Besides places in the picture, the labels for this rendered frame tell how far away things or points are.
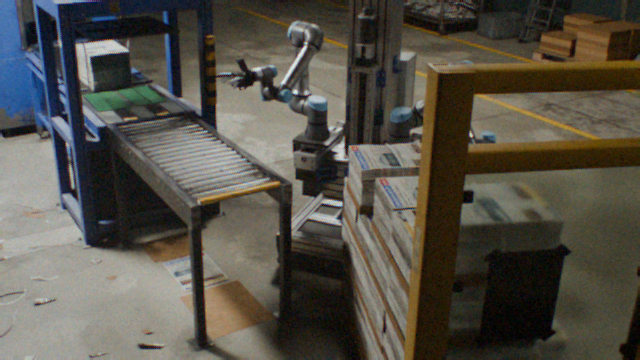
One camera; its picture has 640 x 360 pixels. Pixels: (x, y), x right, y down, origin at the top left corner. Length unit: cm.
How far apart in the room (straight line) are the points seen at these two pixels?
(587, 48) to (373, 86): 567
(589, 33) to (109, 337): 708
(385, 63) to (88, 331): 217
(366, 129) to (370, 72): 34
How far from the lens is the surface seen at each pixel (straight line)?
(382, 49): 408
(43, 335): 407
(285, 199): 363
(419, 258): 183
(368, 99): 407
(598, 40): 935
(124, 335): 396
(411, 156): 330
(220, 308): 409
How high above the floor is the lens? 226
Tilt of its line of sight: 24 degrees down
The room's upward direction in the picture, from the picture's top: 1 degrees clockwise
